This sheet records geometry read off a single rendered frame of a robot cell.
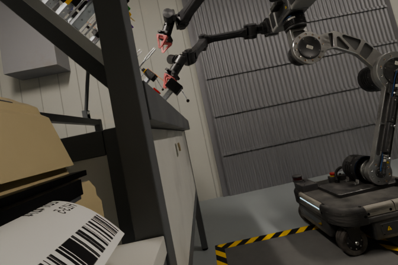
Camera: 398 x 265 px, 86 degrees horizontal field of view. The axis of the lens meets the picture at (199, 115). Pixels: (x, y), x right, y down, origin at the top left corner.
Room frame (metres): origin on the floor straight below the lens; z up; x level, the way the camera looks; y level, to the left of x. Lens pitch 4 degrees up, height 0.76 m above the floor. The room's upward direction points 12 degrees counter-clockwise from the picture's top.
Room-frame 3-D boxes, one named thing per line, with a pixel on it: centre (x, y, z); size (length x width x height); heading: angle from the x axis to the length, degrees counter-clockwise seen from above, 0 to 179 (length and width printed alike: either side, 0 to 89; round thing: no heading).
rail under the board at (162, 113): (0.92, 0.10, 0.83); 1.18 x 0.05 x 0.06; 0
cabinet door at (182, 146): (1.20, 0.12, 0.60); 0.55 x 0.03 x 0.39; 0
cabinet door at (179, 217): (0.65, 0.12, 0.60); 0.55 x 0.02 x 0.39; 0
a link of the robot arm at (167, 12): (1.20, 0.02, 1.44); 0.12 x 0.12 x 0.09; 4
